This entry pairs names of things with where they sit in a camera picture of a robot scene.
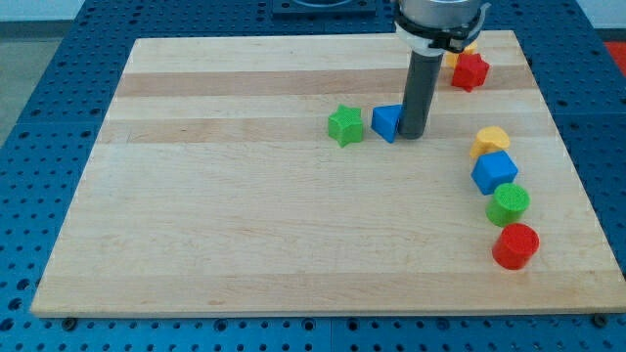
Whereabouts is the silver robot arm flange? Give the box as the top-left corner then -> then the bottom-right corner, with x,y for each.
394,0 -> 491,57

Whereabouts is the green star block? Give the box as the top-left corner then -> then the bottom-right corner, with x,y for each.
328,105 -> 363,148

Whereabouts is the light wooden board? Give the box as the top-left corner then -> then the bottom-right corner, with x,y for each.
31,30 -> 625,318

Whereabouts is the blue triangular block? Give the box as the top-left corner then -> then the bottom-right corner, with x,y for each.
371,105 -> 402,144

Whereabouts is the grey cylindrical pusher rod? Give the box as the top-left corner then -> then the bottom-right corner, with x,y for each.
397,52 -> 442,140

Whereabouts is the blue cube block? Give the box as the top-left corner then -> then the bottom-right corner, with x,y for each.
470,151 -> 518,196

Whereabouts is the yellow block behind red star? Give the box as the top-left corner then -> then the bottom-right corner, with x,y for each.
444,41 -> 478,68

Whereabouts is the yellow heart block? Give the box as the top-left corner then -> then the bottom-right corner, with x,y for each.
469,126 -> 511,159

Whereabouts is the green cylinder block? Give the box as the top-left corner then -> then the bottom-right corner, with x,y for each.
485,183 -> 530,227

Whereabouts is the red cylinder block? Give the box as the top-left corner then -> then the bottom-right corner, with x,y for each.
492,223 -> 540,270

